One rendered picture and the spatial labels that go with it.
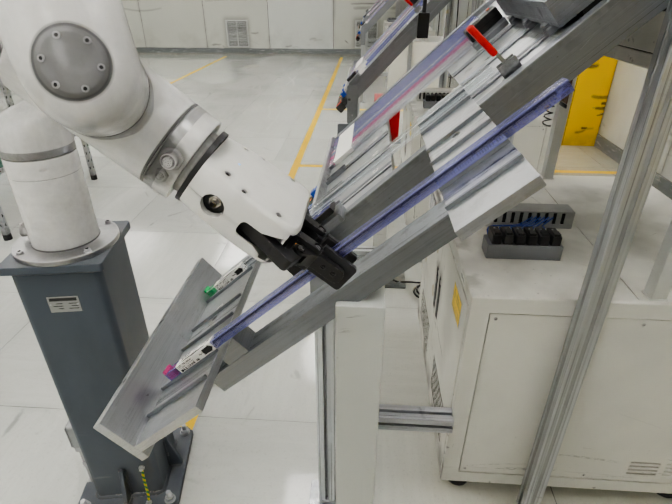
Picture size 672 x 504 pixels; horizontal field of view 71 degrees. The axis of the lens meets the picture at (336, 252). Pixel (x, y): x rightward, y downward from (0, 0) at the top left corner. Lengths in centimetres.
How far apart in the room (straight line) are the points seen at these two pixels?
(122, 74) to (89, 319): 76
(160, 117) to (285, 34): 934
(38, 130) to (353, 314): 62
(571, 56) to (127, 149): 64
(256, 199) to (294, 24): 932
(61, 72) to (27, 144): 60
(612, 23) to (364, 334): 56
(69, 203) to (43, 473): 86
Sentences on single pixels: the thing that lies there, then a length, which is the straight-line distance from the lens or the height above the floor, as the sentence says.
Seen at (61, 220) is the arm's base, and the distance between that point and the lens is 99.
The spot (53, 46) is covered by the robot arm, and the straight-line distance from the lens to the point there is 36.
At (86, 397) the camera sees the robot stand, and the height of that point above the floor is 36.
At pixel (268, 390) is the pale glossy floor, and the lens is 161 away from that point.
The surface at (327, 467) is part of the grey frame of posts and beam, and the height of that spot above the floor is 13.
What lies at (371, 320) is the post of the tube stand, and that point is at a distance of 58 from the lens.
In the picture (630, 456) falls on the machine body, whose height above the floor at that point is 19.
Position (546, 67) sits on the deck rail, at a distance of 82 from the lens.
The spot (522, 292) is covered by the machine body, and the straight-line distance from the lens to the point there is 100.
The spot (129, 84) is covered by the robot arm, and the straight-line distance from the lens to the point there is 36.
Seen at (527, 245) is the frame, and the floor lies 65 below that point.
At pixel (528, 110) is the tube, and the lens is 43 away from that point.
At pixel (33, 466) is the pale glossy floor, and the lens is 164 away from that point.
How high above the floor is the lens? 114
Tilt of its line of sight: 29 degrees down
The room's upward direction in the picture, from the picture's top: straight up
